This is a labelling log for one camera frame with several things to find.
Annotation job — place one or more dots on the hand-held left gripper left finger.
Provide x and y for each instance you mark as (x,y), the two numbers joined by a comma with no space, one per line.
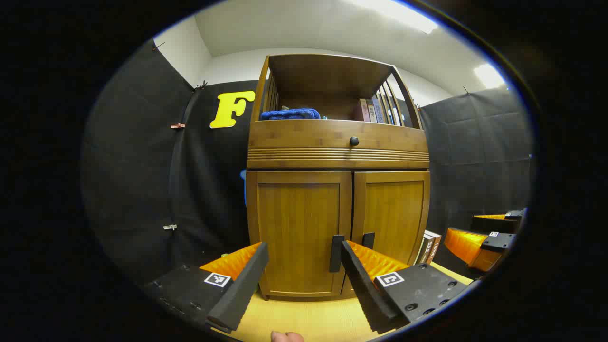
(242,289)

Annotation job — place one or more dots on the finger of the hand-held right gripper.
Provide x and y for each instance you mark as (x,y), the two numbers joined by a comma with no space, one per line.
(501,242)
(494,224)

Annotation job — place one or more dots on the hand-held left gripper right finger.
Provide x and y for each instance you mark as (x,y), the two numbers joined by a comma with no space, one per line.
(363,289)

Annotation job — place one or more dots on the wooden shoe cabinet door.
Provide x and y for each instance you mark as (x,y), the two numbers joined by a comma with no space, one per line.
(294,228)
(394,213)

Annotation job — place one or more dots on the wooden double-door shoe cabinet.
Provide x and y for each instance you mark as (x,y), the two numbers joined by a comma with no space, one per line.
(332,156)

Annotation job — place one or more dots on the brown cover book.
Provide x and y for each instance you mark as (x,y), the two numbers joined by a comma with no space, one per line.
(434,249)

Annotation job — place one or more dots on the black cover book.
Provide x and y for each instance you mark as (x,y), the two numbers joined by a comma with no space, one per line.
(424,251)

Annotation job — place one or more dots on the silver clip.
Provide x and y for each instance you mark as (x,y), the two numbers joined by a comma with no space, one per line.
(169,227)

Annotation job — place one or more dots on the square ceiling light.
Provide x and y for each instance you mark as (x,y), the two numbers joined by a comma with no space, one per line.
(489,76)

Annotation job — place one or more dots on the black round drawer knob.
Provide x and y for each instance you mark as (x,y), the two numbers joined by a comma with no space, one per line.
(354,141)

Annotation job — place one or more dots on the black backdrop cloth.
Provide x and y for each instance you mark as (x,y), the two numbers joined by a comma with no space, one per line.
(142,166)

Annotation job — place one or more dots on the lavender spine book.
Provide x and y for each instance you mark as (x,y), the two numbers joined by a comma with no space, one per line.
(378,110)

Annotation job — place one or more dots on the wooden drawer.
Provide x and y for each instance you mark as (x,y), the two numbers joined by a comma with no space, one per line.
(304,135)

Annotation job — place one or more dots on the tan spine book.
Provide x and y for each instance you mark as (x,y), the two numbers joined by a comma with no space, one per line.
(372,111)

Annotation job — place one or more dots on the pink spine book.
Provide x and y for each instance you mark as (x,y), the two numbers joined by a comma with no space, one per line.
(364,110)

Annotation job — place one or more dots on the blue knitted cloth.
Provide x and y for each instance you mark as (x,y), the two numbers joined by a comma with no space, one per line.
(289,114)

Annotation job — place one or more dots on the long ceiling light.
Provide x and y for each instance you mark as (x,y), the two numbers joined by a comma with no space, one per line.
(403,14)

